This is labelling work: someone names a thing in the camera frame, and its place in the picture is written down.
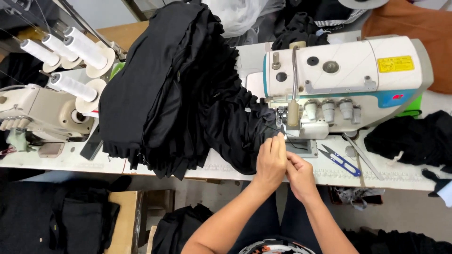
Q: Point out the person's left hand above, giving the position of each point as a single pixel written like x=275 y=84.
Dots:
x=270 y=165

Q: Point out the person's right hand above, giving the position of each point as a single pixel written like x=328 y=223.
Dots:
x=302 y=180

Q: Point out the person's left fingers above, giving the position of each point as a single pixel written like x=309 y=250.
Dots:
x=277 y=146

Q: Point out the person's right fingers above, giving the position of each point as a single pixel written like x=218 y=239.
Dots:
x=295 y=164

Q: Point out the black sewing thread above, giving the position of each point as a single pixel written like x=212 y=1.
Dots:
x=295 y=144

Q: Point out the beige gooseneck machine lamp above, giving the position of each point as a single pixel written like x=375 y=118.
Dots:
x=293 y=114

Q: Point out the person's dark trousers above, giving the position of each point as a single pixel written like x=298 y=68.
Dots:
x=268 y=215

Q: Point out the box of grey rags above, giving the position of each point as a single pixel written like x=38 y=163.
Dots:
x=353 y=197

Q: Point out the metal ruler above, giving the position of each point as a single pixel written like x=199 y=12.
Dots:
x=363 y=158

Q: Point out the person's patterned shirt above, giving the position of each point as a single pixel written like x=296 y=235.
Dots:
x=277 y=247

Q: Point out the white overlock sewing machine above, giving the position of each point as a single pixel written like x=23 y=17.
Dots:
x=353 y=63

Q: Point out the heap of black garments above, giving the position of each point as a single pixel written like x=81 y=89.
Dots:
x=406 y=141

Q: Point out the crumpled black cloth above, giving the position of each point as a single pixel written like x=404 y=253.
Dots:
x=298 y=31

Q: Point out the pile of black fabric pieces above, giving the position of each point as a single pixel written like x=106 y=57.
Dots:
x=169 y=88

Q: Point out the black fabric bundle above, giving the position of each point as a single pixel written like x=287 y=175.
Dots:
x=180 y=229

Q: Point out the dark fabric heap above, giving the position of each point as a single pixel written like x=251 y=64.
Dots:
x=399 y=243

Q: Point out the white plastic bag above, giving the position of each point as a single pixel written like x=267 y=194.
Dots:
x=240 y=14

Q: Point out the striped black and white cloth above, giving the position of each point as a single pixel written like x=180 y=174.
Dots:
x=340 y=19

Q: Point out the white cloth piece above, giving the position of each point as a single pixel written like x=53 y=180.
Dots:
x=445 y=194

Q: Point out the green plastic piece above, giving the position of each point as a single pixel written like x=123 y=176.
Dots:
x=116 y=70

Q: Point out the orange cloth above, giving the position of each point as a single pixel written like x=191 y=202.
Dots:
x=416 y=28

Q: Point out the black smartphone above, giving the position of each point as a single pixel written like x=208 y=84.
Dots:
x=91 y=144

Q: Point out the white thread cone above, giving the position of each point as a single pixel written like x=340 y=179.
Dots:
x=78 y=33
x=58 y=46
x=39 y=52
x=74 y=87
x=86 y=53

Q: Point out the beige sewing machine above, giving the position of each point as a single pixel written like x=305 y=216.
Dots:
x=42 y=109

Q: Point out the black fabric heap with stool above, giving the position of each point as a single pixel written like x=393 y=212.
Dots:
x=46 y=218

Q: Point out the pale green cloth scrap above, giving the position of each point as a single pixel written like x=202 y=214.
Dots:
x=16 y=139

